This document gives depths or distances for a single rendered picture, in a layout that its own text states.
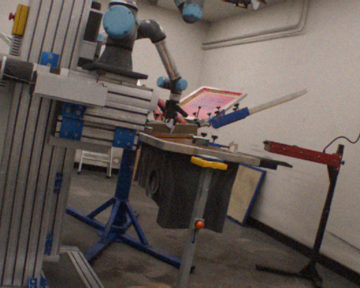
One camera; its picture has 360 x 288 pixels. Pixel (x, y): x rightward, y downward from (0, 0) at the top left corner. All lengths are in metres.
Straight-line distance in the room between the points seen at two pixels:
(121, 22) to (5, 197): 0.88
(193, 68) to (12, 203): 5.77
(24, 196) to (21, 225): 0.13
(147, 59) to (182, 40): 0.74
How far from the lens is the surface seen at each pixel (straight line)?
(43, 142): 1.75
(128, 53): 1.64
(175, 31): 7.15
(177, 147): 1.99
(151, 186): 2.25
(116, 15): 1.50
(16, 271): 1.90
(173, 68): 2.43
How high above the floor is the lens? 1.10
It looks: 3 degrees down
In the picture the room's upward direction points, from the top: 12 degrees clockwise
